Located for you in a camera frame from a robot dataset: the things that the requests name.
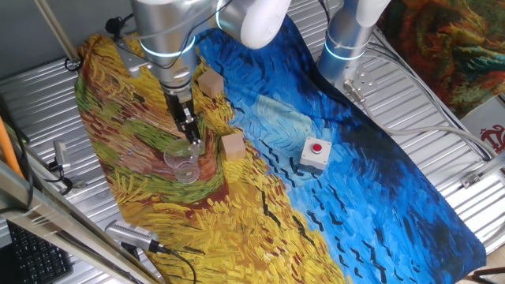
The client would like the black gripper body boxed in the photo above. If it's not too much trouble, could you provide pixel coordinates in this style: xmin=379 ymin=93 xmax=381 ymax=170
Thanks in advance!
xmin=160 ymin=80 xmax=196 ymax=125

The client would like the clear glass cup with handle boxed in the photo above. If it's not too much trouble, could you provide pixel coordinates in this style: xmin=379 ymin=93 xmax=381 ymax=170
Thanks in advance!
xmin=163 ymin=137 xmax=207 ymax=185

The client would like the wooden cube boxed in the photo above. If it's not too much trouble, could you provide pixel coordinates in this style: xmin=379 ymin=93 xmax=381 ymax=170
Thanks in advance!
xmin=220 ymin=133 xmax=248 ymax=163
xmin=196 ymin=69 xmax=226 ymax=99

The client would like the blue yellow painted tablecloth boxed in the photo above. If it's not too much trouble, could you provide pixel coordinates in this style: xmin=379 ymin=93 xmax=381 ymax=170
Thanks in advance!
xmin=73 ymin=15 xmax=488 ymax=284

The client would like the grey box with red button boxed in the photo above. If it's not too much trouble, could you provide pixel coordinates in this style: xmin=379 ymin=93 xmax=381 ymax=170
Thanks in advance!
xmin=297 ymin=136 xmax=333 ymax=176

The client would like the thin metal rod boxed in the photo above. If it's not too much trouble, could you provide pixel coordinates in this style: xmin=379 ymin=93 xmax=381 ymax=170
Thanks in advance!
xmin=32 ymin=0 xmax=82 ymax=65

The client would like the orange pole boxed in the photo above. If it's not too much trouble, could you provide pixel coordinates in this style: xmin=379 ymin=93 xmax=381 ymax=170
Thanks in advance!
xmin=0 ymin=115 xmax=24 ymax=179

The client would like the black keyboard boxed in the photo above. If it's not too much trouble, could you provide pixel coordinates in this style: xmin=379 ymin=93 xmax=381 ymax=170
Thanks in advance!
xmin=6 ymin=219 xmax=73 ymax=284

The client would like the orange green painted cloth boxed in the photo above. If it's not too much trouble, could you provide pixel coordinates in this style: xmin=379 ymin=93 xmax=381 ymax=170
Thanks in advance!
xmin=377 ymin=0 xmax=505 ymax=120

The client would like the white box with red logo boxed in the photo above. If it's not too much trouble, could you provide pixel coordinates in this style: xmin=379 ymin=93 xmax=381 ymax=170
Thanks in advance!
xmin=458 ymin=94 xmax=505 ymax=155

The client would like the black metal stand leg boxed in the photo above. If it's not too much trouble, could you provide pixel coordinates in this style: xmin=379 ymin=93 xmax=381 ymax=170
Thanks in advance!
xmin=470 ymin=267 xmax=505 ymax=284

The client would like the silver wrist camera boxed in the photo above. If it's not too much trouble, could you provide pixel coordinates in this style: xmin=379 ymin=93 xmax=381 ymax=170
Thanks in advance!
xmin=115 ymin=38 xmax=151 ymax=79

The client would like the silver ribbed camera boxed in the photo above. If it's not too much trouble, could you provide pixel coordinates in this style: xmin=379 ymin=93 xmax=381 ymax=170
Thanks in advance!
xmin=103 ymin=219 xmax=159 ymax=254

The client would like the small grey camera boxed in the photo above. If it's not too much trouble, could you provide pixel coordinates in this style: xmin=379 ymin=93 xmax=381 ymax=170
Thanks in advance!
xmin=52 ymin=139 xmax=73 ymax=173

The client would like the small camera mount bracket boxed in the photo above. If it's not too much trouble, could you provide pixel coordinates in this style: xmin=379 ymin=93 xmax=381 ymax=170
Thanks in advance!
xmin=43 ymin=157 xmax=88 ymax=197

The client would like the aluminium frame bar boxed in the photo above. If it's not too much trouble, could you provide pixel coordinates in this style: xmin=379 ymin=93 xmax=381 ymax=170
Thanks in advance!
xmin=0 ymin=159 xmax=163 ymax=284

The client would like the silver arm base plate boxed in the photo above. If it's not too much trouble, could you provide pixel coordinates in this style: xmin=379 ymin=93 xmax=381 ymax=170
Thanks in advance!
xmin=334 ymin=62 xmax=380 ymax=100

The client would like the grey hose cable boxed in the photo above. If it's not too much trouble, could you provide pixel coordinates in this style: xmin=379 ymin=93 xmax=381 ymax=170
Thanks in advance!
xmin=342 ymin=78 xmax=500 ymax=159

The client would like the metal corner bracket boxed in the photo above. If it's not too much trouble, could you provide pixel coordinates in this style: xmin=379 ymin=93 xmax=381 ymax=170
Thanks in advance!
xmin=458 ymin=151 xmax=505 ymax=190

